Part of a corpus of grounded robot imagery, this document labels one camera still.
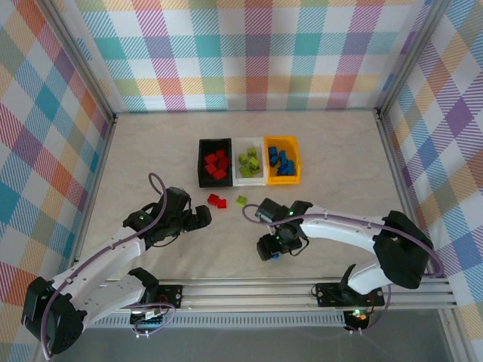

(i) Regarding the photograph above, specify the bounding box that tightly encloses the aluminium frame post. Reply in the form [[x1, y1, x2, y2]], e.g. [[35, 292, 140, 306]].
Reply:
[[37, 0, 118, 125], [375, 0, 454, 118]]

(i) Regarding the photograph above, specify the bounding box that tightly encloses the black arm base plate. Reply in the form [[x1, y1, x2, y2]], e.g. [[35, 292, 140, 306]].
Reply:
[[314, 281, 386, 307], [150, 283, 185, 309]]

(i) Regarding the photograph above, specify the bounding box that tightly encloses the aluminium frame side rail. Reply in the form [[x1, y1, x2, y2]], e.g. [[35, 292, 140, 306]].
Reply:
[[35, 112, 118, 362], [375, 108, 433, 280]]

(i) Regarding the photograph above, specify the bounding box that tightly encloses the yellow plastic bin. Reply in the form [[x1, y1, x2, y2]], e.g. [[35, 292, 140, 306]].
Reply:
[[263, 135, 303, 186]]

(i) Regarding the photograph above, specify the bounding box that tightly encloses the grey slotted cable duct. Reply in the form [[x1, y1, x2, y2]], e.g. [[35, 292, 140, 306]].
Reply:
[[92, 315, 348, 328]]

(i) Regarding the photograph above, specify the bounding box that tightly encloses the black plastic bin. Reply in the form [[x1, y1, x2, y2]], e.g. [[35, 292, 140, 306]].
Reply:
[[198, 138, 234, 189]]

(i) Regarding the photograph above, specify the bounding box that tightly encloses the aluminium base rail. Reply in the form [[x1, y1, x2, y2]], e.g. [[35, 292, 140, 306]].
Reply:
[[158, 277, 460, 311]]

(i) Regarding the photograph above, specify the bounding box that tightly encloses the white plastic bin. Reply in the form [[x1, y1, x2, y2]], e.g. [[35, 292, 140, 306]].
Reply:
[[230, 137, 269, 187]]

